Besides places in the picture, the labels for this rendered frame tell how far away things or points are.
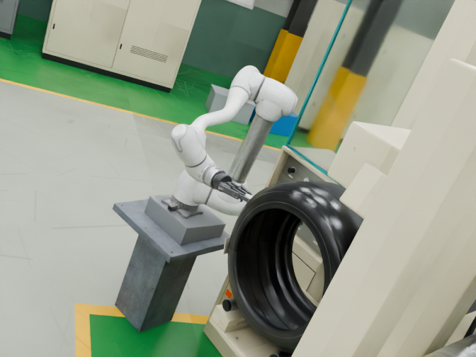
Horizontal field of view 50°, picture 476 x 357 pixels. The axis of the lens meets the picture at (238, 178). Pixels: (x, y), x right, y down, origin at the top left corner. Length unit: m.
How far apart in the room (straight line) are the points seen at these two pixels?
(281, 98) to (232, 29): 7.48
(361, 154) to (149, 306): 1.98
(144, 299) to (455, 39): 2.05
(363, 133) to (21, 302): 2.31
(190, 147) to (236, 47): 8.03
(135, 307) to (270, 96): 1.42
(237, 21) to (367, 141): 8.77
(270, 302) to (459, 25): 1.17
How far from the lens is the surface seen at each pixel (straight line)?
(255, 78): 2.48
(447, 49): 1.85
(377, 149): 1.19
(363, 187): 1.09
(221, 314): 1.98
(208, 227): 2.75
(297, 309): 2.06
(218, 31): 9.85
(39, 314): 3.05
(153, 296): 2.93
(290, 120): 7.66
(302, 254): 2.59
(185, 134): 2.02
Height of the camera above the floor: 2.01
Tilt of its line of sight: 21 degrees down
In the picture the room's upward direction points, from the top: 22 degrees clockwise
